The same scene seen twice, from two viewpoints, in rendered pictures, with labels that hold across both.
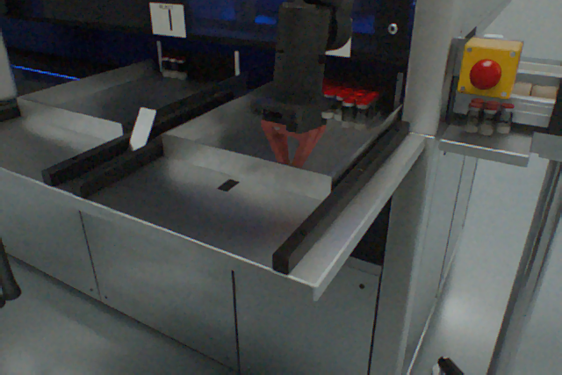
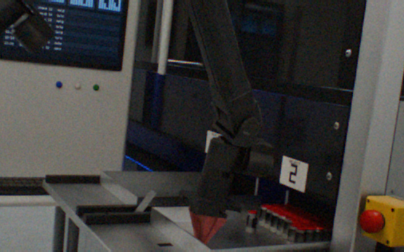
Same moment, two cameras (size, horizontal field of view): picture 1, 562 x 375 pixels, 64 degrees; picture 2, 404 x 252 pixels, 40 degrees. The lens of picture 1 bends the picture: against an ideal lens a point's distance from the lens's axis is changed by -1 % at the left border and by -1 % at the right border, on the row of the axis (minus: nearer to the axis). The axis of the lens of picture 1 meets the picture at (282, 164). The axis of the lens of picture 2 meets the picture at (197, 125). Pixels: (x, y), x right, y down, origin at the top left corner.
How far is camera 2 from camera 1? 0.61 m
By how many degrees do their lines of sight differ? 36
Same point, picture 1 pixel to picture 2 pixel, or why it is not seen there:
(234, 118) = not seen: hidden behind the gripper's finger
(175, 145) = (155, 216)
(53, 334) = not seen: outside the picture
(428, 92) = (346, 230)
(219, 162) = (170, 231)
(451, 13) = (362, 171)
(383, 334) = not seen: outside the picture
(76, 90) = (141, 178)
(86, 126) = (123, 196)
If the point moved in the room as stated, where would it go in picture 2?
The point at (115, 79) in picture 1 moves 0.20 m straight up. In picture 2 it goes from (173, 179) to (181, 108)
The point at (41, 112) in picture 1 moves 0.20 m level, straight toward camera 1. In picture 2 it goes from (108, 183) to (89, 202)
